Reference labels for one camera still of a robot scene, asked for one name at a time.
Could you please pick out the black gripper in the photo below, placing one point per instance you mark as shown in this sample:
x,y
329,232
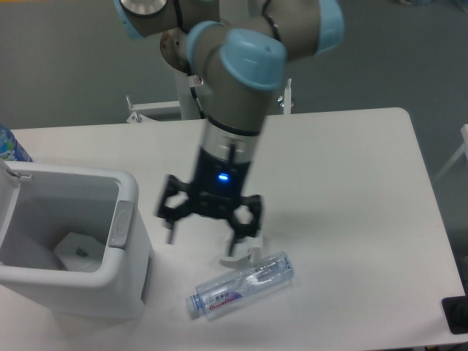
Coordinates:
x,y
215,192

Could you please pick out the white push-lid trash can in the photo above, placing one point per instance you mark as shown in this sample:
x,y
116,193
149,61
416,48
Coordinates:
x,y
40,205

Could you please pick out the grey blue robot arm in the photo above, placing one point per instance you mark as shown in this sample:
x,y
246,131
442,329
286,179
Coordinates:
x,y
305,28

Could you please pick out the empty clear plastic bottle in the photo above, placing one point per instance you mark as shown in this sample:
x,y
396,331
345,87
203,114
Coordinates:
x,y
238,287

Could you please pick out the white paper inside bin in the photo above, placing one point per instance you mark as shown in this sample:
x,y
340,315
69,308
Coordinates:
x,y
80,253

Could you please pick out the blue labelled bottle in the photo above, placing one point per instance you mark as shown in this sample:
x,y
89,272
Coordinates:
x,y
11,149

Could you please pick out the black device at table edge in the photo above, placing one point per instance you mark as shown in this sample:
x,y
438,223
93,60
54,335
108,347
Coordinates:
x,y
455,309

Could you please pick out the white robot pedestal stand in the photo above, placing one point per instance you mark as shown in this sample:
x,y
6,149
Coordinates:
x,y
183,98

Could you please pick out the white frame at right edge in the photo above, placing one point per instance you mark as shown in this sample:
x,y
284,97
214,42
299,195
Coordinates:
x,y
460,152

